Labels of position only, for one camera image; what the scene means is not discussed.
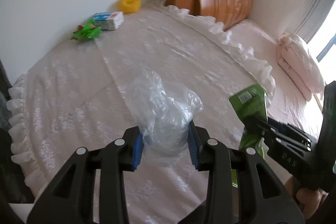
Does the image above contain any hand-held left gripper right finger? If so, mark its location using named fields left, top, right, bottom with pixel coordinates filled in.
left=188, top=120, right=305, bottom=224

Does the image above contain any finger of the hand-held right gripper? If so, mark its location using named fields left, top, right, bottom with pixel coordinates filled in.
left=266, top=117, right=315, bottom=144
left=245, top=115, right=310, bottom=155

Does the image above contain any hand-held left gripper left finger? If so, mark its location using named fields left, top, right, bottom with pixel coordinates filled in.
left=26, top=126, right=144, bottom=224

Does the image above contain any green snack bag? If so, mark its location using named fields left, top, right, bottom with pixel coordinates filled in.
left=228, top=84, right=268, bottom=153

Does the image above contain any clear plastic bag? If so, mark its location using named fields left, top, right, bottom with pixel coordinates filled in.
left=126, top=69, right=204, bottom=168

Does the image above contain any person's right hand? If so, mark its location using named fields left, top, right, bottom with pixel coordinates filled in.
left=285, top=176, right=329, bottom=217

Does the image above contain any pink bed sheet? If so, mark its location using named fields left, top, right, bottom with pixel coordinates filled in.
left=230, top=20, right=326, bottom=151

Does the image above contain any pink folded quilt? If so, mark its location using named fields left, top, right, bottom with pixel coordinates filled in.
left=276, top=49, right=317, bottom=102

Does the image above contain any white lace ruffled cover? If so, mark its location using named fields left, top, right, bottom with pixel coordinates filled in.
left=7, top=0, right=276, bottom=224

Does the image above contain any white pillow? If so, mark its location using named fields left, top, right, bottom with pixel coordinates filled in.
left=279, top=32, right=326, bottom=93

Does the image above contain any window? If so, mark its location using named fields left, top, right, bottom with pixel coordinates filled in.
left=316, top=32, right=336, bottom=63

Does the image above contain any green crumpled wrapper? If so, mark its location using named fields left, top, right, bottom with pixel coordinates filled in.
left=70, top=19, right=102, bottom=41

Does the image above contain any grey curtain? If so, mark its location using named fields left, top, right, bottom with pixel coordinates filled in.
left=293, top=0, right=336, bottom=44

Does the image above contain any blue and white box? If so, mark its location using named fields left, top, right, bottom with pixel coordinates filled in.
left=92, top=11, right=124, bottom=31

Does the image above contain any dark grey cloth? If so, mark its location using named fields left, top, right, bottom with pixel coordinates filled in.
left=0, top=61, right=16, bottom=203

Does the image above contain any yellow ring toy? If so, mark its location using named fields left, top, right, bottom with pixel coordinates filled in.
left=119, top=0, right=142, bottom=14

